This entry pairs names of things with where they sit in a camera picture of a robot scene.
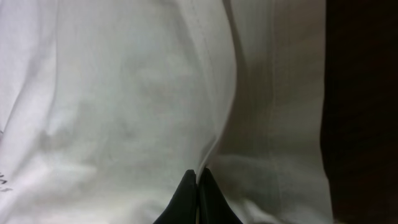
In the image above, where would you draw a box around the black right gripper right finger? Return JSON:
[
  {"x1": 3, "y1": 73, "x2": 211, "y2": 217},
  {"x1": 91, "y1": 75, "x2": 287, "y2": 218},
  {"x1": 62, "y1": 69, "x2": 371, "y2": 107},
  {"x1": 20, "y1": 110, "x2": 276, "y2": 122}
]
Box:
[{"x1": 198, "y1": 168, "x2": 243, "y2": 224}]

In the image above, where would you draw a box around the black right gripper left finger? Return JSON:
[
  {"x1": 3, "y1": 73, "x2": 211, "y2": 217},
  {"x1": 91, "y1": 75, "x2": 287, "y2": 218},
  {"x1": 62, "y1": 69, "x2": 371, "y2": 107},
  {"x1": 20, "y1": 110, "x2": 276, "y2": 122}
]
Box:
[{"x1": 154, "y1": 170, "x2": 197, "y2": 224}]

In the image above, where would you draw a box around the white printed t-shirt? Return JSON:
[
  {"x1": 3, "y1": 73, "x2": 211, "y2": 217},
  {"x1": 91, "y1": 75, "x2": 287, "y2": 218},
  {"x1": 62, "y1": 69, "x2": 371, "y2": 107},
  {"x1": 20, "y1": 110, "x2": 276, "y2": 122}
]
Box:
[{"x1": 1, "y1": 0, "x2": 333, "y2": 223}]

